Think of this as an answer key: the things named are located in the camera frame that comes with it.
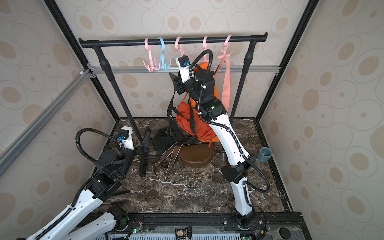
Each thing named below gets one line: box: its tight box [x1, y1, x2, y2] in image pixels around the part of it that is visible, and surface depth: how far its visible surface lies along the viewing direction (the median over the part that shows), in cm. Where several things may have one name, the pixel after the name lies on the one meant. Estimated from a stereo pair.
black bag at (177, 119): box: [166, 90, 198, 145], surface depth 85 cm
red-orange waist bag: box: [176, 101, 216, 140], surface depth 84 cm
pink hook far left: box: [142, 37, 160, 73], surface depth 56 cm
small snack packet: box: [175, 226, 193, 240], surface depth 71 cm
